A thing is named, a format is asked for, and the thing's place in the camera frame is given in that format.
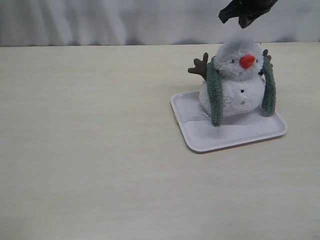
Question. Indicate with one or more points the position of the white backdrop curtain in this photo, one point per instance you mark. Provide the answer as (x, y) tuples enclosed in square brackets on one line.
[(148, 22)]

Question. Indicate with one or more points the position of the white plush snowman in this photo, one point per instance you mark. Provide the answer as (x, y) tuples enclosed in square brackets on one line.
[(233, 47)]

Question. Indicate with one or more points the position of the green knitted scarf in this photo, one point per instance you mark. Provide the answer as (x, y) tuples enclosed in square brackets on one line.
[(237, 84)]

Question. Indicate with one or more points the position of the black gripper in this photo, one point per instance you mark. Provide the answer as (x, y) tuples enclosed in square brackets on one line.
[(247, 11)]

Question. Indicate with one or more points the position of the white plastic tray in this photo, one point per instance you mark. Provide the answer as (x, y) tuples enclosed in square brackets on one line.
[(240, 129)]

